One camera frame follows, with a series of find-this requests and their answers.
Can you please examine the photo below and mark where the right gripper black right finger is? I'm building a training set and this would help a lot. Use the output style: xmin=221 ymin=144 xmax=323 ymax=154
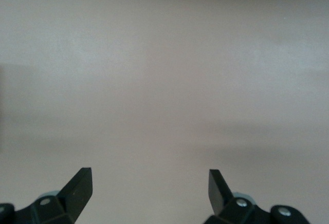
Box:
xmin=204 ymin=169 xmax=270 ymax=224

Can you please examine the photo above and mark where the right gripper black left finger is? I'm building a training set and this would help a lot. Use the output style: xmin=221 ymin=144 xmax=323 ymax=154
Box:
xmin=14 ymin=167 xmax=94 ymax=224

